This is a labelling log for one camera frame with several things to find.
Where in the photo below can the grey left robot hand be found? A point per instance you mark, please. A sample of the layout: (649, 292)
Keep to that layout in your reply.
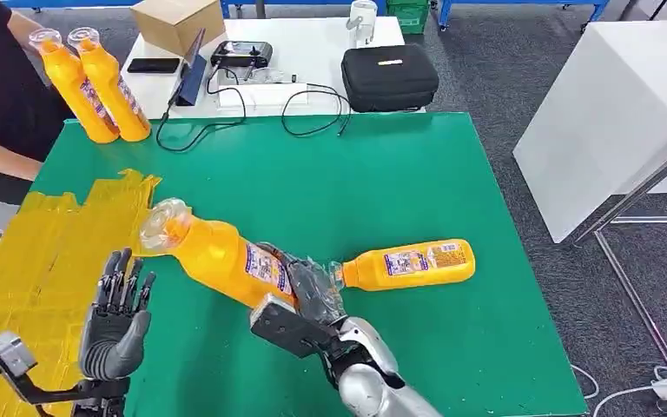
(112, 339)

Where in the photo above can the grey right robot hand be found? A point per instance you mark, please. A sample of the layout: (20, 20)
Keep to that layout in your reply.
(316, 290)

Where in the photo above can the orange drink bottle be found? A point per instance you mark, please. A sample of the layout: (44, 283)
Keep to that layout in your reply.
(77, 92)
(218, 256)
(112, 86)
(414, 265)

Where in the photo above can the yellow sheet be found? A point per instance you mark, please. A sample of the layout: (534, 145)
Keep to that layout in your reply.
(23, 276)

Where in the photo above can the green mat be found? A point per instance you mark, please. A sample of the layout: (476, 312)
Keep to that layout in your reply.
(368, 190)

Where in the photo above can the flat white box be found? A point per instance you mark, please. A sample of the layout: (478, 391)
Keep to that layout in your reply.
(264, 95)

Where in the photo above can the black carry case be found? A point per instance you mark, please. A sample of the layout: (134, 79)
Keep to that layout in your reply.
(389, 78)

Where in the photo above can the small white table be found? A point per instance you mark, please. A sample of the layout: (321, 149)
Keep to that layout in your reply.
(310, 52)

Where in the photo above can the tablet with blue cover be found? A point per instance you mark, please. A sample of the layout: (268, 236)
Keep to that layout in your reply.
(192, 78)

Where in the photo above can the black handheld controller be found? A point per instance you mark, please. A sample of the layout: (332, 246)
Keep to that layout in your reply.
(241, 53)

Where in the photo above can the person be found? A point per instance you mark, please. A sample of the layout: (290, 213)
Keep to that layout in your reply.
(0, 86)

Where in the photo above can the white cup-shaped device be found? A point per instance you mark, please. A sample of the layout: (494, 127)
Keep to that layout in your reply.
(362, 17)

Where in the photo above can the black phone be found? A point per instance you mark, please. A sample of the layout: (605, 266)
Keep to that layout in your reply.
(153, 65)

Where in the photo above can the green crate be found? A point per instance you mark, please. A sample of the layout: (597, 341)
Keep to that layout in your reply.
(408, 14)

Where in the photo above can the cardboard box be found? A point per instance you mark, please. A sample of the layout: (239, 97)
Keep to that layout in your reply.
(175, 23)

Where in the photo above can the large white table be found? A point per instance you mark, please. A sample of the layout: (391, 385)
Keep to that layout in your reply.
(604, 115)

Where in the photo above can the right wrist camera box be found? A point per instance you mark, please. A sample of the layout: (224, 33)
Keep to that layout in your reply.
(287, 328)

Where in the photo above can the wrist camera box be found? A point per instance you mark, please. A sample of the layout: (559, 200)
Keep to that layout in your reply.
(287, 328)
(11, 357)

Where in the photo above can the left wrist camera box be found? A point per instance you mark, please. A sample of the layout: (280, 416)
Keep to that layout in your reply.
(11, 357)

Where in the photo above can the blue metal frame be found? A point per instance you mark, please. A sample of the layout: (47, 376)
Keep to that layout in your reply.
(80, 3)
(517, 3)

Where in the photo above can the metal stand frame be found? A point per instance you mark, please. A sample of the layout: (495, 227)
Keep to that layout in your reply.
(638, 187)

